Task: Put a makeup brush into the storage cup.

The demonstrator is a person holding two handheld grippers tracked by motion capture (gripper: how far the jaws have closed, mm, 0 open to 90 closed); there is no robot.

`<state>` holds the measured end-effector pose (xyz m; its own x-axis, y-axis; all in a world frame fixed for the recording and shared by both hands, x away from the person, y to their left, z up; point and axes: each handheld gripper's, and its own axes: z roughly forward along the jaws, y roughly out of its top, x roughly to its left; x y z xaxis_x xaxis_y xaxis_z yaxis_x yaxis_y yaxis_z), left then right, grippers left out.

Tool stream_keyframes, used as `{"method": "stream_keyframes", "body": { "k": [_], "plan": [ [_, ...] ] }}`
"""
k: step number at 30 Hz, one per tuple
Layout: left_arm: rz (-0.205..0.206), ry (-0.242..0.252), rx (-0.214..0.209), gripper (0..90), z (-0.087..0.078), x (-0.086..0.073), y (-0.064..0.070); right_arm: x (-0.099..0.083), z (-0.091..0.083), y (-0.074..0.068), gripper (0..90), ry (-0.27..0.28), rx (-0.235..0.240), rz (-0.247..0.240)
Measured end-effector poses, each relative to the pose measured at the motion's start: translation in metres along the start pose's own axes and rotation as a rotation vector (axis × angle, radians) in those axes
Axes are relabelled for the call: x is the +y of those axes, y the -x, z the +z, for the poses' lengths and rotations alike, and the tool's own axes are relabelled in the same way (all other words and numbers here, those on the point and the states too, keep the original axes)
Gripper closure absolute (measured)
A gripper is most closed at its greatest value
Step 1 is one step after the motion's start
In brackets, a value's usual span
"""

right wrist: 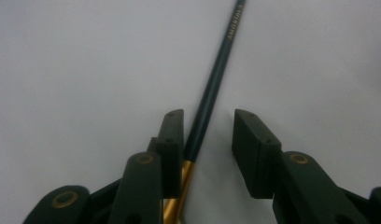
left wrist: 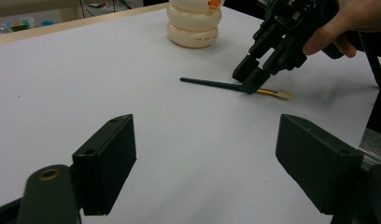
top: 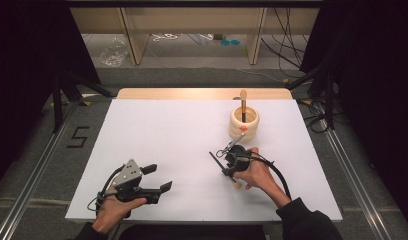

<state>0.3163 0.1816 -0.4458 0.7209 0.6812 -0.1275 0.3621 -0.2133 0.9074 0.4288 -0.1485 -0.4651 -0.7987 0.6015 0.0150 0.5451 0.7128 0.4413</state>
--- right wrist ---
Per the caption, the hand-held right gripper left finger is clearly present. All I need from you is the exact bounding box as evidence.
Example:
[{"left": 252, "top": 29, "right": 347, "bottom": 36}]
[{"left": 147, "top": 108, "right": 185, "bottom": 200}]

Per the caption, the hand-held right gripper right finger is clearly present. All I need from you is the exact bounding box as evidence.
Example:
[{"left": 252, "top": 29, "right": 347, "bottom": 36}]
[{"left": 232, "top": 108, "right": 283, "bottom": 200}]

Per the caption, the long dark-handled makeup brush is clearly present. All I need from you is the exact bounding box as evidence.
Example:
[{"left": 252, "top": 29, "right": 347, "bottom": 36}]
[{"left": 162, "top": 0, "right": 247, "bottom": 224}]

